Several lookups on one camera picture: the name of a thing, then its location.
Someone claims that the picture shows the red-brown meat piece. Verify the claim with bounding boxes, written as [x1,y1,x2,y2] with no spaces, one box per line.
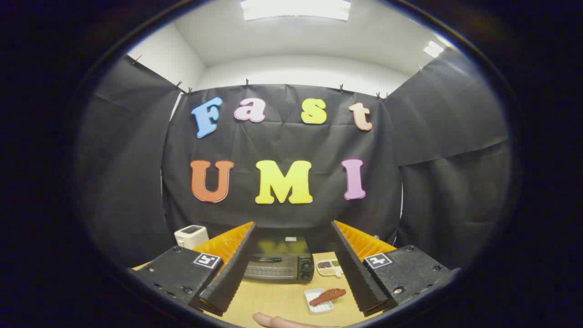
[309,288,347,307]

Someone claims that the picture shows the small ceiling light panel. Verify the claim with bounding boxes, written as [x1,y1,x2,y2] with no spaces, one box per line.
[423,40,445,58]

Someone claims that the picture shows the white bread toaster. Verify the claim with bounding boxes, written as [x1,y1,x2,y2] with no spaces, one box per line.
[174,225,210,250]

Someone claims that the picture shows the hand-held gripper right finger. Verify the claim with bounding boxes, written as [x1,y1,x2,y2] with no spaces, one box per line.
[331,220,460,317]

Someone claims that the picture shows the large ceiling light panel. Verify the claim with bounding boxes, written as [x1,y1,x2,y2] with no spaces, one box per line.
[240,0,351,21]

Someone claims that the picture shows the white rectangular plastic tray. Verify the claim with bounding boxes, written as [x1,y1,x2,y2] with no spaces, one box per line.
[304,288,334,315]

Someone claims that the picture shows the black toaster oven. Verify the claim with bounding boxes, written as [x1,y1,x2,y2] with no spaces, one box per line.
[244,236,316,283]

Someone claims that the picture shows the white divided condiment dish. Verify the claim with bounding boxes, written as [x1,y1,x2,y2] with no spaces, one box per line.
[316,259,343,277]

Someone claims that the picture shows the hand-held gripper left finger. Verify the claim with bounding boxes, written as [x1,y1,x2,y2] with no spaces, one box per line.
[130,221,257,317]

